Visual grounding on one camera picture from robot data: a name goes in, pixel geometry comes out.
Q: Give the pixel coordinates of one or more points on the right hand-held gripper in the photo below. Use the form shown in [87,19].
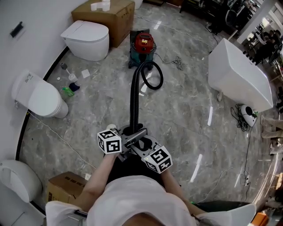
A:
[158,160]

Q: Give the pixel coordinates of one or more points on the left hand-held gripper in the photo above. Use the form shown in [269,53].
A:
[109,142]

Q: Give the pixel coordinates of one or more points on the person's right forearm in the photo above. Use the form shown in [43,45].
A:
[177,187]

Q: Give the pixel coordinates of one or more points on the person's left forearm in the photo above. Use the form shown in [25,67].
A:
[97,181]

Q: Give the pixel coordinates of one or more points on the grey marble floor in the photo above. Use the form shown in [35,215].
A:
[181,114]

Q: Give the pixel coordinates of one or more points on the white handheld mite vacuum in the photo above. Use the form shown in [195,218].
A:
[248,114]

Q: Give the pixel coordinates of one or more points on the red and teal vacuum cleaner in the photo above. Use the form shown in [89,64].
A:
[143,42]

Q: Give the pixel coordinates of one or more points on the small white round object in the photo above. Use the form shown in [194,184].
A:
[111,126]

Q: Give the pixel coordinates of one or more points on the person's black trousers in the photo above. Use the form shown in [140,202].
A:
[132,165]

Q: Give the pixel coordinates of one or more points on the person's white shirt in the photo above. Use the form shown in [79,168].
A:
[137,203]

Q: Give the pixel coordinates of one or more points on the small cardboard box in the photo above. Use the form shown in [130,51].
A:
[63,187]

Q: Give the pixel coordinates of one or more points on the green plastic bottle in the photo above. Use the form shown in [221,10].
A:
[67,91]

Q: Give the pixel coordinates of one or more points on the dark blue cloth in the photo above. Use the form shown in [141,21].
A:
[74,86]

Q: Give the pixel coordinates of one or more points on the white paper sheet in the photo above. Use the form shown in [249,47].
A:
[85,73]

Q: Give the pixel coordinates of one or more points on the toilet brush with white holder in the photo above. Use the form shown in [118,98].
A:
[70,75]

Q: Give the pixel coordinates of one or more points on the white toilet with tank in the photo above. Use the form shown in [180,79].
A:
[39,97]

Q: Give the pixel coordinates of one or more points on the white power strip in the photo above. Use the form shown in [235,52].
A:
[245,182]

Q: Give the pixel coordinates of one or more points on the white rounded toilet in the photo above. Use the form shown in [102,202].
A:
[17,179]

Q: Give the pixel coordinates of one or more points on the white smart toilet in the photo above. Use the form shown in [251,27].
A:
[86,40]

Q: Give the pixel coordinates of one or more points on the white bathtub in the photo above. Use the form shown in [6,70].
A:
[238,77]

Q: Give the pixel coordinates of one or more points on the orange box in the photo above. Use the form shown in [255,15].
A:
[261,219]

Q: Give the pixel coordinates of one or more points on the large cardboard box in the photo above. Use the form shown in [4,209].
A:
[108,18]

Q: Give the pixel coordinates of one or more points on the white toilet paper roll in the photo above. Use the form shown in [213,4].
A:
[105,5]
[94,6]

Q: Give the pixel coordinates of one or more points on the black desk furniture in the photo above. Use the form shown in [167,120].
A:
[210,11]

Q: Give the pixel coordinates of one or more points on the black wall holder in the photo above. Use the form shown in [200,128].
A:
[16,29]

